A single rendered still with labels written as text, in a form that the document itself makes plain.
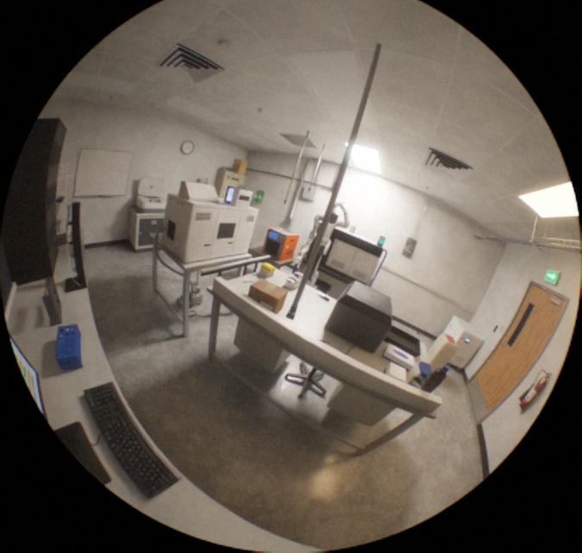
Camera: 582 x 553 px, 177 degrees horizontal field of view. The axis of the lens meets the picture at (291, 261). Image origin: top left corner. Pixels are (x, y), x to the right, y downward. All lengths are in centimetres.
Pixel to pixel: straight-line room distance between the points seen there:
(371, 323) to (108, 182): 455
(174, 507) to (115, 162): 442
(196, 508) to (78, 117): 466
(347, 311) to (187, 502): 128
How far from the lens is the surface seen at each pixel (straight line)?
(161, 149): 460
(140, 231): 400
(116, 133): 439
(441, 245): 433
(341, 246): 308
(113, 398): 87
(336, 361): 106
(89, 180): 433
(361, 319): 126
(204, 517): 77
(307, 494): 178
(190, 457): 168
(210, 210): 169
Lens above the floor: 166
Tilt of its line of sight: 18 degrees down
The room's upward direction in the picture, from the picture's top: 18 degrees clockwise
